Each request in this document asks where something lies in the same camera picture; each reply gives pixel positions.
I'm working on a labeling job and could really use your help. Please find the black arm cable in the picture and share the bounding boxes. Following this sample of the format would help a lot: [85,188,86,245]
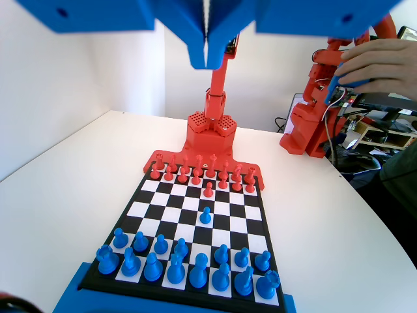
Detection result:
[0,298,45,313]

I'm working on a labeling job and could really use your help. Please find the blue chess rook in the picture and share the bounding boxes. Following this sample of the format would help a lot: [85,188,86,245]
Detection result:
[96,245,120,275]
[255,270,281,301]

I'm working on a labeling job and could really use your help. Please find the person in dark green clothing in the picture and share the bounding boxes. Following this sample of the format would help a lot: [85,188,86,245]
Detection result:
[379,138,417,196]

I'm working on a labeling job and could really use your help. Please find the blue chess knight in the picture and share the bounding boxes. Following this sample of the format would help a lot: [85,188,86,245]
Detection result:
[120,246,142,278]
[233,265,255,297]

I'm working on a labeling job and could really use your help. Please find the light wooden shelf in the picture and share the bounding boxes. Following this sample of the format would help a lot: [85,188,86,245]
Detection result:
[354,115,417,151]

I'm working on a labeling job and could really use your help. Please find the red board mount plate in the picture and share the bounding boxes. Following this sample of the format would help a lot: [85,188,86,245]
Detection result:
[142,148,266,193]

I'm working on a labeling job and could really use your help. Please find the white leader arm wire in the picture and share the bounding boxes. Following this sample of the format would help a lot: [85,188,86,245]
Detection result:
[321,97,343,160]

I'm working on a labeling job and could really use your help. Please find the group of blue chess pieces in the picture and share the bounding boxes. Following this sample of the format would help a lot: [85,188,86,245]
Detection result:
[53,262,297,313]

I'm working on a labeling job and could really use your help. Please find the red leader arm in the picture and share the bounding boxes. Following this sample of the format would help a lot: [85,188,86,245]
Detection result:
[279,12,400,160]

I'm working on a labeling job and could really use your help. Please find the person's hand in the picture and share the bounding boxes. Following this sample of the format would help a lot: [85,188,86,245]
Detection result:
[335,38,417,100]

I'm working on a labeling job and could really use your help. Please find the blue chess queen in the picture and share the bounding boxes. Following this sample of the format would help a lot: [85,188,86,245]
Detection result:
[188,253,209,290]

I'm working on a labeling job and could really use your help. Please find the blue chess bishop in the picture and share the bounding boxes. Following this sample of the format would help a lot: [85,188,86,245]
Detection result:
[211,262,232,293]
[143,252,164,282]

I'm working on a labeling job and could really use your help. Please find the black white chessboard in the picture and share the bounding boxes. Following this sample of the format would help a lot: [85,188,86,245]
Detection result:
[78,168,287,309]

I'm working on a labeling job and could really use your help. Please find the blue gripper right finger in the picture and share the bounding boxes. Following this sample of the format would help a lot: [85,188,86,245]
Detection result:
[207,0,261,71]

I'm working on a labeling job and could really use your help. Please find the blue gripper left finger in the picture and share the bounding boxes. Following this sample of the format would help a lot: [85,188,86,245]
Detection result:
[152,0,207,71]

